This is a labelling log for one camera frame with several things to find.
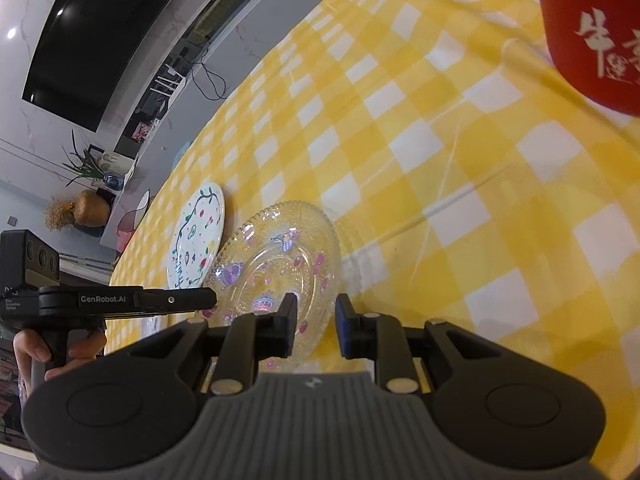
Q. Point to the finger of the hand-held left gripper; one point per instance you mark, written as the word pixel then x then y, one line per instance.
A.
pixel 175 300

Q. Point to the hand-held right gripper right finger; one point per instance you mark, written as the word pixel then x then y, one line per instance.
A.
pixel 344 327

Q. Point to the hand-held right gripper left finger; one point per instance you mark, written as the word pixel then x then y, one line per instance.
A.
pixel 289 322

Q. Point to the clear glass plate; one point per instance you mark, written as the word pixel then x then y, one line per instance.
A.
pixel 280 260

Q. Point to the white vine-painted plate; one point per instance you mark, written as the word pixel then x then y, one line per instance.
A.
pixel 197 230

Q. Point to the person's left hand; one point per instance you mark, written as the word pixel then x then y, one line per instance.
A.
pixel 82 347

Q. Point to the dried flower bunch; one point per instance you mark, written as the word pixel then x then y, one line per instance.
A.
pixel 59 214

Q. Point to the gold vase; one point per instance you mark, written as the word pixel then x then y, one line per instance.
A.
pixel 92 208

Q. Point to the plant in blue vase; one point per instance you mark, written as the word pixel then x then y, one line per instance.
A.
pixel 111 180

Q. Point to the pink card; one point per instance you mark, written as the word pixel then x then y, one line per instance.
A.
pixel 141 130

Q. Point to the yellow checked tablecloth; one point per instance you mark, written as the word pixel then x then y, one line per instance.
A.
pixel 450 160

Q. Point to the white router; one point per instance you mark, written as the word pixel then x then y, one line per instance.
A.
pixel 165 80

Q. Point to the red mug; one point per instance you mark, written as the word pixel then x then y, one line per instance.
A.
pixel 565 20

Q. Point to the black wall television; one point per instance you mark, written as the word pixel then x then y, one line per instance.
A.
pixel 100 35

